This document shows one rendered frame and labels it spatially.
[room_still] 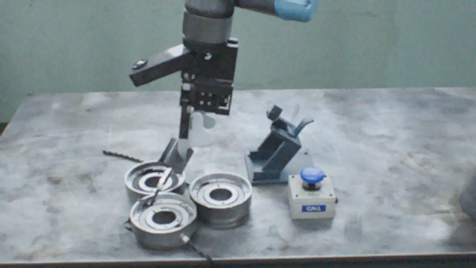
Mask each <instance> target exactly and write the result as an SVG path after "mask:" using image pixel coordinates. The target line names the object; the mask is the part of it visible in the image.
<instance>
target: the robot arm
mask: <svg viewBox="0 0 476 268"><path fill-rule="evenodd" d="M319 1H320V0H184V12H183V20H182V29H181V32H182V33H183V35H182V45H179V46H176V47H175V48H171V49H169V50H166V51H163V52H161V53H159V54H156V55H153V56H151V57H148V58H145V59H142V60H139V61H137V62H134V63H133V64H132V66H131V69H130V71H129V74H128V75H129V78H130V80H131V81H132V83H133V85H134V87H135V88H138V87H139V86H142V85H144V84H148V83H150V82H152V81H154V80H157V79H159V78H162V77H165V76H167V75H170V74H173V73H175V72H177V71H181V74H180V77H181V91H180V99H179V106H181V116H180V124H179V132H178V152H179V154H180V156H181V158H182V159H184V160H186V153H187V149H189V148H192V147H204V146H209V145H212V144H213V143H214V141H215V135H214V134H213V133H212V132H211V131H209V130H207V129H210V128H212V127H214V126H215V123H216V121H215V119H214V118H213V117H211V116H209V115H207V114H206V113H205V112H209V113H215V115H226V116H229V115H230V109H231V99H232V94H233V87H234V72H235V67H236V61H237V52H238V39H232V38H231V28H232V22H233V16H234V7H239V8H242V9H246V10H251V11H254V12H258V13H263V14H266V15H270V16H275V17H278V18H280V19H282V20H286V21H289V20H292V21H297V22H308V21H310V20H311V19H312V18H313V16H314V15H315V11H316V10H317V8H318V3H319ZM229 95H230V98H229ZM228 98H229V103H228ZM227 104H228V109H222V108H220V107H225V108H226V107H227ZM191 108H193V112H191ZM190 127H191V128H190ZM460 203H461V205H462V207H463V209H464V210H465V211H466V213H467V214H468V215H469V216H471V217H472V218H474V219H475V220H476V166H475V168H474V169H473V171H472V172H471V173H470V175H469V177H468V179H467V180H466V181H465V182H464V183H463V187H462V190H461V194H460Z"/></svg>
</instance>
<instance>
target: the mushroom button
mask: <svg viewBox="0 0 476 268"><path fill-rule="evenodd" d="M300 177H301V179H302V180H303V181H305V182H308V184H309V185H311V186H313V185H315V183H318V182H321V181H322V180H323V179H324V172H323V171H322V170H321V169H320V168H318V167H305V168H304V169H303V170H302V171H301V172H300Z"/></svg>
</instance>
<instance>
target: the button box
mask: <svg viewBox="0 0 476 268"><path fill-rule="evenodd" d="M287 198H288V203H289V210H290V211H291V215H292V220H333V217H334V209H335V204H337V203H338V199H337V196H335V194H334V191H333V189H332V184H331V182H330V178H329V174H324V179H323V180H322V181H321V182H318V183H315V185H313V186H311V185H309V184H308V182H305V181H303V180H302V179H301V177H300V175H288V189H287Z"/></svg>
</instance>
